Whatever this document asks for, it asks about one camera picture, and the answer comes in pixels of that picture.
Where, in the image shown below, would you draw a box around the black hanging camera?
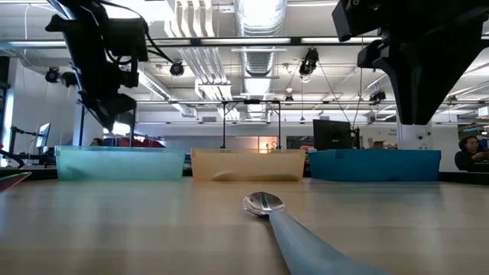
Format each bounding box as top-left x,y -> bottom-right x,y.
299,47 -> 320,77
169,60 -> 186,77
44,66 -> 61,84
368,89 -> 387,105

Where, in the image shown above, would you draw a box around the shelf with blue bins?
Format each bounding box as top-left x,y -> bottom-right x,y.
458,124 -> 489,138

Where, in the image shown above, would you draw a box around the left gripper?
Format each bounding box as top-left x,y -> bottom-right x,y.
45,15 -> 138,132

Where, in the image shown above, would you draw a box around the black monitor back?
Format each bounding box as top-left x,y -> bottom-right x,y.
312,118 -> 355,151

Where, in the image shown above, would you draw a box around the translucent green plastic bin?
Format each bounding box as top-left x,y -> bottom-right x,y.
54,144 -> 187,182

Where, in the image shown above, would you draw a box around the white pillar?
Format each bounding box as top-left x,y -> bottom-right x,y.
396,121 -> 435,150

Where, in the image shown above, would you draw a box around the translucent orange plastic bin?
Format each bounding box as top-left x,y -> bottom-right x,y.
190,147 -> 307,183

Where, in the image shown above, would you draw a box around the black background rig frame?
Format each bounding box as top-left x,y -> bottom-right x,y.
78,101 -> 138,148
219,99 -> 283,150

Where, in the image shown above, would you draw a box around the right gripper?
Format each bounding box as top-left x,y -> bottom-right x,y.
357,0 -> 478,125

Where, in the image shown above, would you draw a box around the silver spoon light blue handle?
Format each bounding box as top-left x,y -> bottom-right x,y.
241,191 -> 390,275

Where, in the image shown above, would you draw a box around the small desk monitor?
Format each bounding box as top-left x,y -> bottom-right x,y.
35,121 -> 52,150

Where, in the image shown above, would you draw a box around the white ceiling pipes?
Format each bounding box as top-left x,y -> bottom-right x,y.
164,0 -> 235,101

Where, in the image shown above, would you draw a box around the dark teal plastic bin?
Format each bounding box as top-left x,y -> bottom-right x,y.
308,149 -> 442,183

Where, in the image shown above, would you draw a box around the black overhead light bar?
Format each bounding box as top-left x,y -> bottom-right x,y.
0,36 -> 387,49

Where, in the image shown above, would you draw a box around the silver ceiling duct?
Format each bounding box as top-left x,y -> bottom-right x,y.
233,0 -> 288,120

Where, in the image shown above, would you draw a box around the red object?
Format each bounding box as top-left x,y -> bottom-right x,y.
112,136 -> 167,148

